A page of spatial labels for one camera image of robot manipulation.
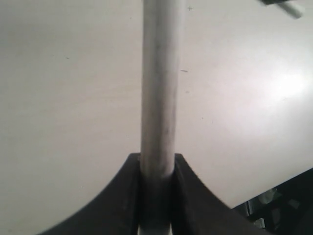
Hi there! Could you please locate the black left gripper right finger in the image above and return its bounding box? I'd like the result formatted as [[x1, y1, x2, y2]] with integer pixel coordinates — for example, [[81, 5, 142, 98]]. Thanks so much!
[[171, 154, 264, 235]]

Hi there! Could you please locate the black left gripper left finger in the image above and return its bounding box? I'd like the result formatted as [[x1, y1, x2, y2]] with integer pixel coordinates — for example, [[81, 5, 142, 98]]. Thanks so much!
[[42, 153, 140, 235]]

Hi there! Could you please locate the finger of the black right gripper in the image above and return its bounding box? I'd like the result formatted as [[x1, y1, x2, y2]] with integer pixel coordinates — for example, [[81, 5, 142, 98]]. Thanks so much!
[[260, 0, 291, 5]]

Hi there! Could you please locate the white drumstick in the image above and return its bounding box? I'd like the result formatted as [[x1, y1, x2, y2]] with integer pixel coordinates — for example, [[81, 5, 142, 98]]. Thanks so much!
[[141, 0, 185, 182], [277, 1, 304, 19]]

